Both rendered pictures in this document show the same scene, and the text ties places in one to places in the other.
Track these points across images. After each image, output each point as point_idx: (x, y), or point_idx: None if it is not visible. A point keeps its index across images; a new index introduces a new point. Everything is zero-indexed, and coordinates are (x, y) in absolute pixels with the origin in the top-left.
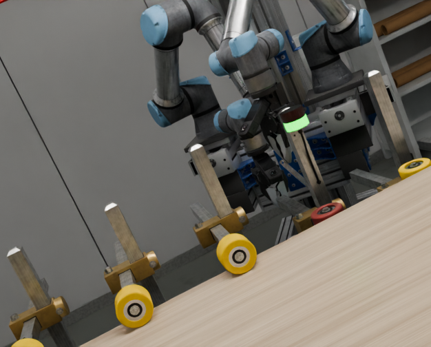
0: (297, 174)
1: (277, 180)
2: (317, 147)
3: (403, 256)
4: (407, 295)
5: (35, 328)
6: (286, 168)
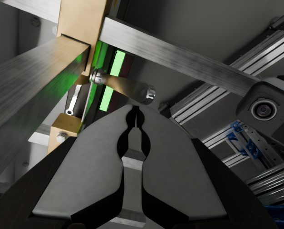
0: (119, 87)
1: (244, 97)
2: None
3: None
4: None
5: None
6: (137, 82)
